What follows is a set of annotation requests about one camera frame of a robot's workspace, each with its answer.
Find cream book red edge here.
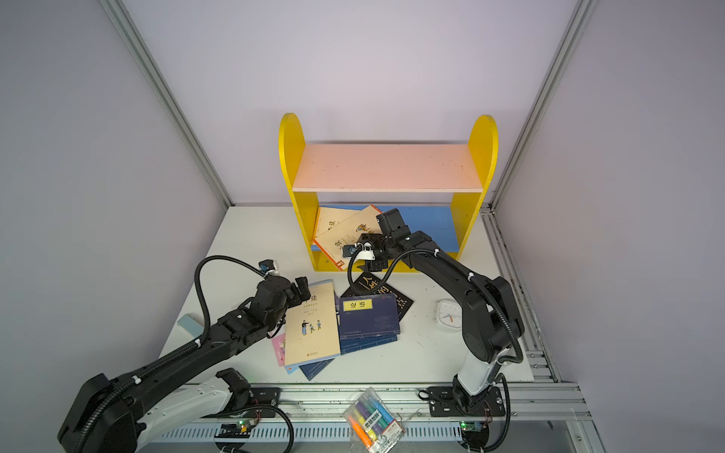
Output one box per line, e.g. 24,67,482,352
313,205,381,271

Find cream book yellow edge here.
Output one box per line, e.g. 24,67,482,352
313,207,360,239

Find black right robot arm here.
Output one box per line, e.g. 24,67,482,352
343,209,525,398

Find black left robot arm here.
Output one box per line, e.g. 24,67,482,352
58,256,311,452

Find black book gold lettering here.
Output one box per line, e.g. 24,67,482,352
354,272,413,320

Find pink children's book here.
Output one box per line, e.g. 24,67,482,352
271,333,285,367

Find cream book blue edge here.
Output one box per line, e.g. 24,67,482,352
284,279,341,371

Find yellow shelf pink blue boards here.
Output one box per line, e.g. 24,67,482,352
278,113,500,272

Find dark blue book yellow label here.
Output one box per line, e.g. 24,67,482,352
337,294,400,355

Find dark blue bottom book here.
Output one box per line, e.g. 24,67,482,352
299,359,333,381

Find pack of coloured markers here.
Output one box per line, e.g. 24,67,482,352
344,388,404,453

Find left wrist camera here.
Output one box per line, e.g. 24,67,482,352
259,259,279,277

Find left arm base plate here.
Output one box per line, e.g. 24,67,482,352
194,367,282,420

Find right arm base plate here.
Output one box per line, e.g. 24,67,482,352
417,386,507,418

